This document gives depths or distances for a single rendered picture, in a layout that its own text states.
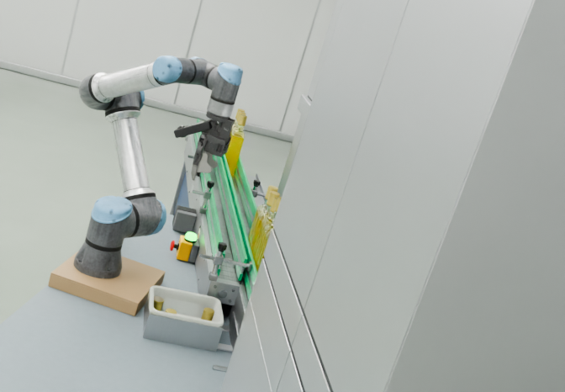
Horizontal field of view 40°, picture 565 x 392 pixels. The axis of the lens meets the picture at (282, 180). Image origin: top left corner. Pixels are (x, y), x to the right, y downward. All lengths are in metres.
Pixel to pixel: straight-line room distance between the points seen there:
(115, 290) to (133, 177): 0.38
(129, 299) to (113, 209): 0.28
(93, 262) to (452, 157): 1.81
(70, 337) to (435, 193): 1.58
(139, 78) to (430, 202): 1.62
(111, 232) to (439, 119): 1.72
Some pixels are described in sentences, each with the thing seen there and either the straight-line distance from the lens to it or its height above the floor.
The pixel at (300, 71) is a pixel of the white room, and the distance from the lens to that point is 8.48.
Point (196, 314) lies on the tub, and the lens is 2.50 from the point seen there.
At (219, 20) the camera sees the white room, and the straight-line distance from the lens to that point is 8.29.
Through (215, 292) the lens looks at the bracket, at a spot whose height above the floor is 0.85.
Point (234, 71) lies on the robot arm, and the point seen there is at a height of 1.53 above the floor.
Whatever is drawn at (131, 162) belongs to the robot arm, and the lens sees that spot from 2.60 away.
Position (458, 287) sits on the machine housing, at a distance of 0.84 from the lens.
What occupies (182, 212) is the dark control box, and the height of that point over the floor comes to 0.83.
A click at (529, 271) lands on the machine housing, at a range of 0.87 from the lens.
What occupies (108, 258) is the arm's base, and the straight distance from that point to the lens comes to 2.52.
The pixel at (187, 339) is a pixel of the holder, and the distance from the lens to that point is 2.36.
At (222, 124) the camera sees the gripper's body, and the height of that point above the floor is 1.37.
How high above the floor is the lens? 1.89
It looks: 15 degrees down
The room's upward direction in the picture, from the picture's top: 17 degrees clockwise
